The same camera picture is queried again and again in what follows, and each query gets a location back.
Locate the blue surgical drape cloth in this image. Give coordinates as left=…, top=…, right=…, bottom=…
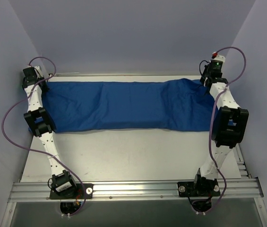
left=42, top=79, right=218, bottom=133

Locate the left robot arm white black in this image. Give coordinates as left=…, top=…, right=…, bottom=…
left=22, top=66, right=78, bottom=198

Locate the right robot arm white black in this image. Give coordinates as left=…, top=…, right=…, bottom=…
left=192, top=60, right=249, bottom=195

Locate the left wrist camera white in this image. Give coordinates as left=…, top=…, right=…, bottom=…
left=34, top=66, right=49, bottom=79

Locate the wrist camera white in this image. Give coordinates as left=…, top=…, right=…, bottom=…
left=211, top=52, right=225, bottom=62
left=34, top=66, right=49, bottom=79

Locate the black thin cable right wrist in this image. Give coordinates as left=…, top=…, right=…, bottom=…
left=196, top=59, right=211, bottom=96

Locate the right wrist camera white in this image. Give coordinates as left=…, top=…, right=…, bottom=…
left=211, top=52, right=225, bottom=62

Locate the aluminium back rail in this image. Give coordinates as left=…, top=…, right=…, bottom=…
left=48, top=71, right=216, bottom=77

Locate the aluminium rail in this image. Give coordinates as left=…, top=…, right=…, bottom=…
left=8, top=178, right=263, bottom=202
left=48, top=71, right=216, bottom=77

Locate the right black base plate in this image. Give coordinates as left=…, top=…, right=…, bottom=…
left=177, top=180, right=221, bottom=197

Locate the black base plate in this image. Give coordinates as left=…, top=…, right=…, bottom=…
left=49, top=183, right=94, bottom=200
left=177, top=180, right=221, bottom=197

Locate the aluminium front rail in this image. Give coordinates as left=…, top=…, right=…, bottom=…
left=8, top=178, right=263, bottom=202

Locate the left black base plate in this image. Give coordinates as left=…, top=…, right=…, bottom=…
left=49, top=183, right=94, bottom=200

